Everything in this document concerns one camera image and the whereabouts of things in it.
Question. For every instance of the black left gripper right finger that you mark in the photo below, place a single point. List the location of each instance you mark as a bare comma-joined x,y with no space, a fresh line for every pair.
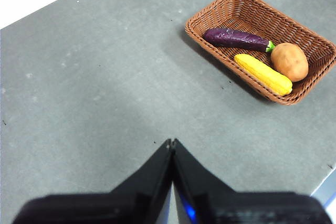
236,208

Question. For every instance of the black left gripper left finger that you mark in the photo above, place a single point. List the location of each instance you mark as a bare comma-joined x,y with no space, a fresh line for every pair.
118,205

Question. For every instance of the brown potato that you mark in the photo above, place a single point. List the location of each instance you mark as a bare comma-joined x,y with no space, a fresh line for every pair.
290,62

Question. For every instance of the purple eggplant with green stem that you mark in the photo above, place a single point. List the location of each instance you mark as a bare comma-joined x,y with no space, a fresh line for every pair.
233,39

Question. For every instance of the brown wicker basket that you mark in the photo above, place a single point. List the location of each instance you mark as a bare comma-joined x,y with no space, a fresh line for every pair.
262,14

